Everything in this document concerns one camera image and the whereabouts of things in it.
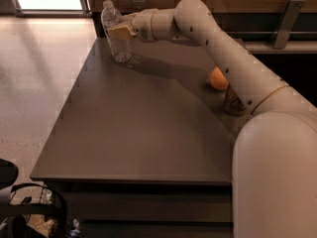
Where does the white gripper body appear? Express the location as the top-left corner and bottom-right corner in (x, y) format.
(132, 9), (157, 43)

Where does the clear plastic water bottle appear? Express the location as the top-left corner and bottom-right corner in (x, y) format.
(101, 0), (132, 63)

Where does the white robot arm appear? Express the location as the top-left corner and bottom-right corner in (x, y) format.
(107, 0), (317, 238)

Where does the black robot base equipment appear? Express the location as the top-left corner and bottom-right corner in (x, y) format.
(0, 159), (67, 238)

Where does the orange fruit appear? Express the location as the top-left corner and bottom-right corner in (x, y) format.
(208, 66), (229, 91)

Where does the gold soda can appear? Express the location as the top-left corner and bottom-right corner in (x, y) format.
(222, 85), (247, 116)

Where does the grey metal bracket left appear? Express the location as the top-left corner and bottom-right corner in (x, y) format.
(132, 0), (147, 11)

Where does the grey metal bracket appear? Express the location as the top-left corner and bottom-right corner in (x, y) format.
(132, 0), (147, 11)
(273, 0), (305, 50)

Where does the grey horizontal rail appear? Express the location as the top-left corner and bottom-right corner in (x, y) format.
(227, 31), (317, 36)

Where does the bright window frame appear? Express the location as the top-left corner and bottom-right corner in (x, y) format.
(9, 0), (90, 17)

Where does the grey metal bracket right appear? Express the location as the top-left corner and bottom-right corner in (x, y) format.
(273, 0), (305, 50)

